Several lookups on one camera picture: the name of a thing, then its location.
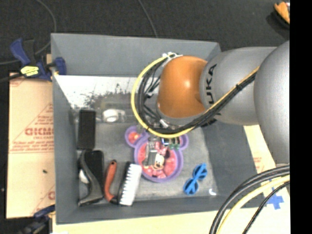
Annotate brown cardboard board red print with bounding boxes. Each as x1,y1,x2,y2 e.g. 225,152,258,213
5,72,56,219

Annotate red-handled white bristle brush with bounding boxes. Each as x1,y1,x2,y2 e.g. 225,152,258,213
104,159,143,207

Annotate blue toy sunglasses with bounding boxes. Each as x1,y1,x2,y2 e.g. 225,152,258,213
183,163,208,195

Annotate black flat block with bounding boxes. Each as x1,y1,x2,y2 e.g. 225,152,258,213
77,109,97,150

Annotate purple mouse-shaped toy plate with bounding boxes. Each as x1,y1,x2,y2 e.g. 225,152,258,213
124,125,190,183

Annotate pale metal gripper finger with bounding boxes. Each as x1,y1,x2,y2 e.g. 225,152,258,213
145,150,160,167
147,139,157,154

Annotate grey metal bin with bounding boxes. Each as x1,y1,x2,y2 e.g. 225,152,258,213
50,33,265,224

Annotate black curved plastic tool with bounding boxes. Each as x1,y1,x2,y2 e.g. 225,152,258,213
77,150,106,207

